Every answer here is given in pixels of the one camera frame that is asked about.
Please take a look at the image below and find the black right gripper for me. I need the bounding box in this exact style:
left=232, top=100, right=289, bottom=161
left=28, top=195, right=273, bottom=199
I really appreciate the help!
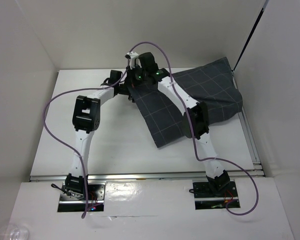
left=123, top=63, right=148, bottom=88

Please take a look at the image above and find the dark grey checked pillowcase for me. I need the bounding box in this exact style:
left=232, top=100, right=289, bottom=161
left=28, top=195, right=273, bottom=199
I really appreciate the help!
left=128, top=57, right=243, bottom=148

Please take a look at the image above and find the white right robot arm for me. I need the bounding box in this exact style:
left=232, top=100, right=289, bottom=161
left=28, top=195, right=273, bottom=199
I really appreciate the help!
left=124, top=51, right=230, bottom=196

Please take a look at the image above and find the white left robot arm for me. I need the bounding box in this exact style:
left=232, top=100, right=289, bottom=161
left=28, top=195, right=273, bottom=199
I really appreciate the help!
left=65, top=70, right=129, bottom=200

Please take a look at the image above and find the clear plastic object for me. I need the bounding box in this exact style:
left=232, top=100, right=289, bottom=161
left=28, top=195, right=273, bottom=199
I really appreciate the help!
left=0, top=223, right=30, bottom=240

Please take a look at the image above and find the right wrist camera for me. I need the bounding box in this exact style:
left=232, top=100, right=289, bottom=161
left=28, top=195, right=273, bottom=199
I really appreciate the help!
left=125, top=51, right=140, bottom=70

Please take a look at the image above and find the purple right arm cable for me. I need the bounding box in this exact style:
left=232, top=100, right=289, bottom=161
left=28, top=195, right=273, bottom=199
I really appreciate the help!
left=129, top=41, right=260, bottom=216

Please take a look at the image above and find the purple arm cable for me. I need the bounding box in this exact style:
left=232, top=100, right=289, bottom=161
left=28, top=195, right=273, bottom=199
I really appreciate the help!
left=129, top=41, right=260, bottom=216
left=43, top=69, right=128, bottom=220

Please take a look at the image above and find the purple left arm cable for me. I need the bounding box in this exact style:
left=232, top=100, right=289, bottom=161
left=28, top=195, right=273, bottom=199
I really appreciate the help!
left=43, top=69, right=128, bottom=220

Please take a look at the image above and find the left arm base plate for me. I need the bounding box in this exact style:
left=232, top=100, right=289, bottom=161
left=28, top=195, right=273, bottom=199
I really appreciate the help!
left=57, top=183, right=106, bottom=213

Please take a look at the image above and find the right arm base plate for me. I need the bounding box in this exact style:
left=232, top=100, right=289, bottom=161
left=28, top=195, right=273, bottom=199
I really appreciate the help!
left=189, top=181, right=241, bottom=210

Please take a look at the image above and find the aluminium rail frame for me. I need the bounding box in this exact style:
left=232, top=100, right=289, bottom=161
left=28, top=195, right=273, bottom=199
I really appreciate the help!
left=30, top=69, right=264, bottom=181

